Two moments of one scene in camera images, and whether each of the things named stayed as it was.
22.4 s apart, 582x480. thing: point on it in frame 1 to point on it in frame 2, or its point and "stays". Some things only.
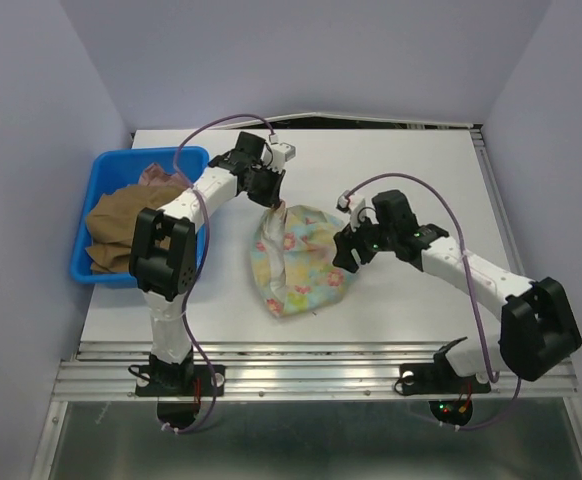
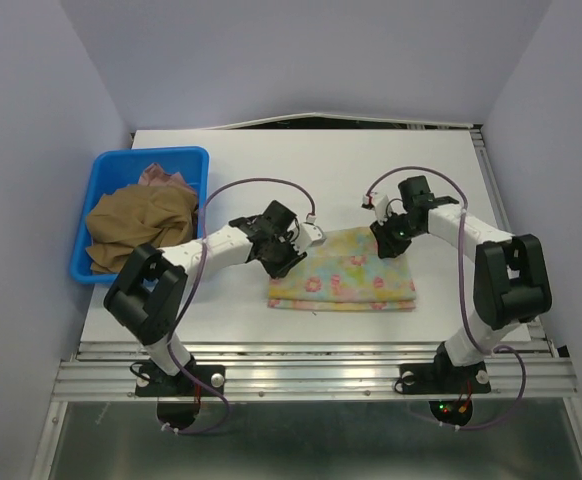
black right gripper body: [367, 239] to [395, 233]
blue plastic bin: [114, 170] stays
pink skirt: [154, 175] stays
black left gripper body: [265, 182] to [282, 257]
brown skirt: [110, 223] stays
